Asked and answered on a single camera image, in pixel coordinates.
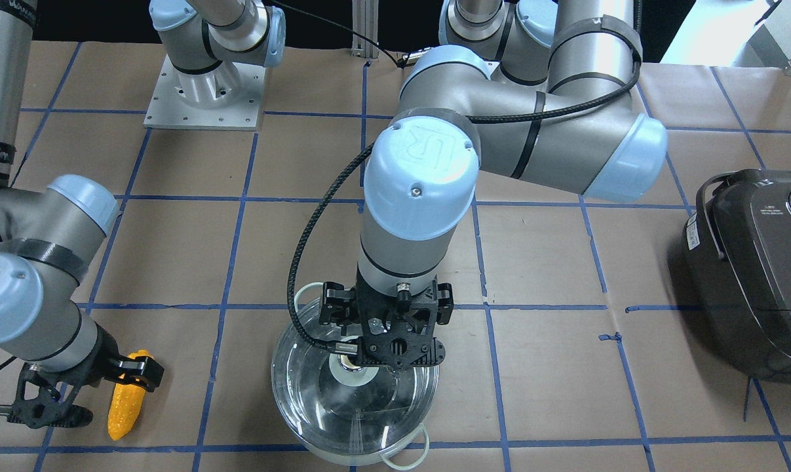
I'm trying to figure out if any pale green cooking pot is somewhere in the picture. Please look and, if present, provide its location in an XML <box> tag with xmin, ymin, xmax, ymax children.
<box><xmin>271</xmin><ymin>282</ymin><xmax>450</xmax><ymax>469</ymax></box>

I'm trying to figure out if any dark grey rice cooker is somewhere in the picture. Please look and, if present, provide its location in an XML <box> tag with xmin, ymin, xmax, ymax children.
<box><xmin>683</xmin><ymin>169</ymin><xmax>791</xmax><ymax>384</ymax></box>

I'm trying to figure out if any glass pot lid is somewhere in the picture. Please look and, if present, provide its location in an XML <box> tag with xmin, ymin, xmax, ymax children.
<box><xmin>271</xmin><ymin>326</ymin><xmax>439</xmax><ymax>466</ymax></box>

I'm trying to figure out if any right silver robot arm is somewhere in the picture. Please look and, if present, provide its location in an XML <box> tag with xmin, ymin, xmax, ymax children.
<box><xmin>0</xmin><ymin>1</ymin><xmax>286</xmax><ymax>428</ymax></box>

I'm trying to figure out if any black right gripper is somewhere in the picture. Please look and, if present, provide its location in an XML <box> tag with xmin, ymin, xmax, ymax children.
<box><xmin>7</xmin><ymin>325</ymin><xmax>165</xmax><ymax>428</ymax></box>

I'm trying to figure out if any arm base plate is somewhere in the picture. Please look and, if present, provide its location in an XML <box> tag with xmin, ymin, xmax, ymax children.
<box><xmin>485</xmin><ymin>62</ymin><xmax>500</xmax><ymax>75</ymax></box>
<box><xmin>144</xmin><ymin>58</ymin><xmax>267</xmax><ymax>131</ymax></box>

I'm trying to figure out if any yellow corn cob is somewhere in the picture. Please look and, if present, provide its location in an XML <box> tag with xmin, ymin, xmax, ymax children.
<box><xmin>107</xmin><ymin>383</ymin><xmax>147</xmax><ymax>441</ymax></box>

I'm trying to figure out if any aluminium frame post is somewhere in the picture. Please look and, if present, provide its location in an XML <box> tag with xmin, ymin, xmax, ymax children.
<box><xmin>351</xmin><ymin>0</ymin><xmax>379</xmax><ymax>60</ymax></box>

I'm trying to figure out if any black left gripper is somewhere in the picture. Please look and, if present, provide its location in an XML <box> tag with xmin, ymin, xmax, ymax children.
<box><xmin>319</xmin><ymin>276</ymin><xmax>455</xmax><ymax>368</ymax></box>

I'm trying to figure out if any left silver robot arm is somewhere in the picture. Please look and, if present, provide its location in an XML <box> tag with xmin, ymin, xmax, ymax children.
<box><xmin>288</xmin><ymin>1</ymin><xmax>667</xmax><ymax>370</ymax></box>

